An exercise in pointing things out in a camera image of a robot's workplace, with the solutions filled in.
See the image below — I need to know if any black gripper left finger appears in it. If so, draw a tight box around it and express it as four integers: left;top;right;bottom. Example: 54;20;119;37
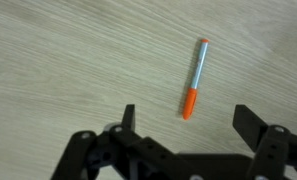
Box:
51;104;176;180

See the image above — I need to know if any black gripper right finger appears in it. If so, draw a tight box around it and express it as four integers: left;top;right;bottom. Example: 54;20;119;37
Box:
232;104;297;180

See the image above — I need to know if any orange and silver pen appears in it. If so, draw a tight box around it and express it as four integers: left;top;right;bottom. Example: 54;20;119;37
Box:
182;38;210;121

